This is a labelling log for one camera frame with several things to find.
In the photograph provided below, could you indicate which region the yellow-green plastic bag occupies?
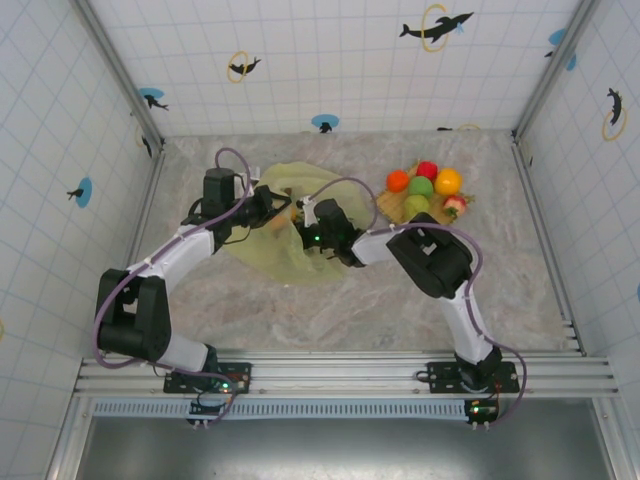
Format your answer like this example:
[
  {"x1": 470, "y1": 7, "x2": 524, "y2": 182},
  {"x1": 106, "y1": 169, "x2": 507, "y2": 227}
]
[{"x1": 224, "y1": 162, "x2": 372, "y2": 288}]

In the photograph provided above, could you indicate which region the red and white toy peach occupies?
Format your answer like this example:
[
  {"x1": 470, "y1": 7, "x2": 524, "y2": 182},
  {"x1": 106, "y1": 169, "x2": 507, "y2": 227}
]
[{"x1": 442, "y1": 194, "x2": 469, "y2": 221}]

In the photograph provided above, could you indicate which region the woven straw tray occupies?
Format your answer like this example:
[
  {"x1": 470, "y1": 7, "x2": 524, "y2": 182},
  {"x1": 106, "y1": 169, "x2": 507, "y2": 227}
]
[{"x1": 374, "y1": 158, "x2": 477, "y2": 227}]

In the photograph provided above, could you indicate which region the red-orange toy tomato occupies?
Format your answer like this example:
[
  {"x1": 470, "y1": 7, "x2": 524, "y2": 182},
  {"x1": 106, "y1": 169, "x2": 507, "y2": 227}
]
[{"x1": 386, "y1": 169, "x2": 412, "y2": 193}]

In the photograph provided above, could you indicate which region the green toy pear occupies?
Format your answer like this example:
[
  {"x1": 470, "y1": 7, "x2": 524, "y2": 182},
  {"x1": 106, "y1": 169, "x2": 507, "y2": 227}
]
[{"x1": 403, "y1": 194, "x2": 432, "y2": 221}]

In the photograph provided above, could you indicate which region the dolphin sticker blue circle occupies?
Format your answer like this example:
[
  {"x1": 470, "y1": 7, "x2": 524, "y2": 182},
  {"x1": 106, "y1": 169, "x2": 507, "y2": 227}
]
[
  {"x1": 66, "y1": 176, "x2": 94, "y2": 209},
  {"x1": 310, "y1": 113, "x2": 341, "y2": 135},
  {"x1": 543, "y1": 27, "x2": 579, "y2": 72},
  {"x1": 137, "y1": 87, "x2": 171, "y2": 113}
]

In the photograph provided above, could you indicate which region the green toy apple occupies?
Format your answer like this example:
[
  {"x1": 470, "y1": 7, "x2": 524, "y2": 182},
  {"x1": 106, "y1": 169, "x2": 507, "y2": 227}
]
[{"x1": 409, "y1": 176, "x2": 437, "y2": 199}]

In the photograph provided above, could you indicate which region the yellow-orange toy orange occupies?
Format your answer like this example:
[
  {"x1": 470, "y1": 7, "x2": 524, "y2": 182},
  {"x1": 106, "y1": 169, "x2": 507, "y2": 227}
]
[{"x1": 434, "y1": 168, "x2": 464, "y2": 198}]

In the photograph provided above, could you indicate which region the small circuit board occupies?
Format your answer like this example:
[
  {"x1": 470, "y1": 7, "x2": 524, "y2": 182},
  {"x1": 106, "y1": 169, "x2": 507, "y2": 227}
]
[
  {"x1": 187, "y1": 398, "x2": 227, "y2": 431},
  {"x1": 463, "y1": 398, "x2": 500, "y2": 431}
]

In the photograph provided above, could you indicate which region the grey metal panel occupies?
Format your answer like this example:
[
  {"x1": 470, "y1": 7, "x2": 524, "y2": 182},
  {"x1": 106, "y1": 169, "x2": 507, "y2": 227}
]
[{"x1": 49, "y1": 414, "x2": 619, "y2": 480}]

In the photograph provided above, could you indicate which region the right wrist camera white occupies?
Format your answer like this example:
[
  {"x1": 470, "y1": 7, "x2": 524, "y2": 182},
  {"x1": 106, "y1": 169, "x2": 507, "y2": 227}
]
[{"x1": 297, "y1": 195, "x2": 322, "y2": 227}]

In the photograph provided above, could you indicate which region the aluminium table side rail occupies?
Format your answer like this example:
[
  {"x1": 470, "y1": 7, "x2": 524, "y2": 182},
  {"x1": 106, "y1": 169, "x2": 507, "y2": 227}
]
[
  {"x1": 510, "y1": 132, "x2": 587, "y2": 357},
  {"x1": 124, "y1": 144, "x2": 169, "y2": 271}
]

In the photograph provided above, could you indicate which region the aluminium front rail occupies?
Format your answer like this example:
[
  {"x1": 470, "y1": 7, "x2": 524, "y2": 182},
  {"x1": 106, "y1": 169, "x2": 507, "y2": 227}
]
[{"x1": 73, "y1": 351, "x2": 622, "y2": 400}]

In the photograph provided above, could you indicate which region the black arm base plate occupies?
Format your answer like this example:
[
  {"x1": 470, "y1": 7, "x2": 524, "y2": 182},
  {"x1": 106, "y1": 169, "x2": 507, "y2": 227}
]
[
  {"x1": 426, "y1": 360, "x2": 521, "y2": 395},
  {"x1": 163, "y1": 360, "x2": 253, "y2": 395}
]

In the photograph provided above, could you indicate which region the aluminium corner post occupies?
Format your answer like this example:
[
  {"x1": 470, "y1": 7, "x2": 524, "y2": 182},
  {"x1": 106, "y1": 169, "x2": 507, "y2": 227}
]
[
  {"x1": 69, "y1": 0, "x2": 166, "y2": 151},
  {"x1": 512, "y1": 0, "x2": 600, "y2": 139}
]

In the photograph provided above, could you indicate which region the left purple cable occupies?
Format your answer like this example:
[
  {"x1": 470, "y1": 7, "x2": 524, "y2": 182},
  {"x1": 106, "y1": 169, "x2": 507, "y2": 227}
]
[{"x1": 93, "y1": 147, "x2": 262, "y2": 426}]

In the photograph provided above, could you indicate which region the purple cable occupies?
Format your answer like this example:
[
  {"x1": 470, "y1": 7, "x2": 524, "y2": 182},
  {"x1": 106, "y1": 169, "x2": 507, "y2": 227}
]
[
  {"x1": 304, "y1": 176, "x2": 529, "y2": 426},
  {"x1": 93, "y1": 147, "x2": 262, "y2": 426}
]

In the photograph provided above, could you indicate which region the slotted white cable duct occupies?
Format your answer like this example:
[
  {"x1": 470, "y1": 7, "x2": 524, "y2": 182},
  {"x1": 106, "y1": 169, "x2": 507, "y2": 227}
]
[{"x1": 91, "y1": 398, "x2": 476, "y2": 420}]

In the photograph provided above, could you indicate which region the large dolphin sticker yellow ring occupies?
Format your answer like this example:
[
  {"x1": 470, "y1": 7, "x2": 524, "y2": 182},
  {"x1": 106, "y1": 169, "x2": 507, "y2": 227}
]
[{"x1": 398, "y1": 3, "x2": 476, "y2": 54}]

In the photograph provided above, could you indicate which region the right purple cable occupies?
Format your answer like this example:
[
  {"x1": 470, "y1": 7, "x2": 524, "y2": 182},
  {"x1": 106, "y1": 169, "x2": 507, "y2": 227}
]
[{"x1": 304, "y1": 176, "x2": 529, "y2": 426}]

